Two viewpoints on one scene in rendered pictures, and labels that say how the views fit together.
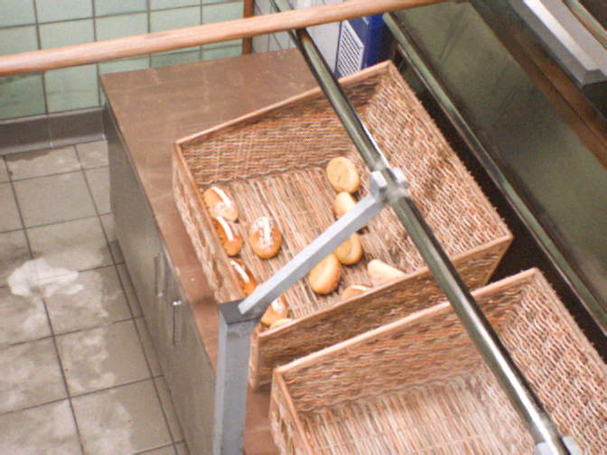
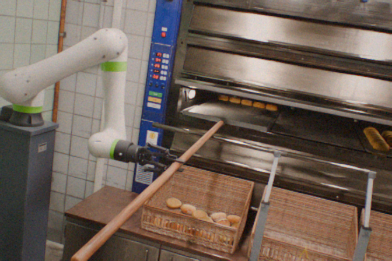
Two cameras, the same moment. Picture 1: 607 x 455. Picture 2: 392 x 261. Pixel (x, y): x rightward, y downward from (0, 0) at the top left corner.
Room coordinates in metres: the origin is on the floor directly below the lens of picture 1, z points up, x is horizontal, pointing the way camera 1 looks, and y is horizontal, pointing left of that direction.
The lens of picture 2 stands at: (0.23, 1.88, 1.72)
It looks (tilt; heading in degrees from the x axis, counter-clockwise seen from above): 13 degrees down; 308
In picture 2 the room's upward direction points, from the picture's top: 9 degrees clockwise
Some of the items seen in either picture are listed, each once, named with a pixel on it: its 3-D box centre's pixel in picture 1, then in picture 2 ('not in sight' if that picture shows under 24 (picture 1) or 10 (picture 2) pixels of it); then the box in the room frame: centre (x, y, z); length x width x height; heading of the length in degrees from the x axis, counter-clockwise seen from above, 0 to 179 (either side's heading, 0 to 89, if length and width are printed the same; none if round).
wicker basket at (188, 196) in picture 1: (326, 214); (200, 204); (1.61, -0.05, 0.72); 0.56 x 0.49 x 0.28; 24
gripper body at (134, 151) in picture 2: not in sight; (140, 155); (1.43, 0.68, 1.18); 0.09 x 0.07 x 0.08; 24
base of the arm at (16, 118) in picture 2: not in sight; (16, 113); (1.99, 0.93, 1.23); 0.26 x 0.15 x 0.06; 24
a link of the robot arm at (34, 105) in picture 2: not in sight; (28, 89); (1.93, 0.92, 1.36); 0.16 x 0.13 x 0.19; 133
